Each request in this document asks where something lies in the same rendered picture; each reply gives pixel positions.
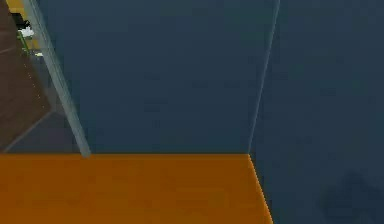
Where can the yellow table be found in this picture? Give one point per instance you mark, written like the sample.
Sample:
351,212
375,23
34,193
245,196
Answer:
15,4

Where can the green white house plant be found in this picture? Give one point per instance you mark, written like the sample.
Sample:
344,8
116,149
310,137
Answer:
24,42

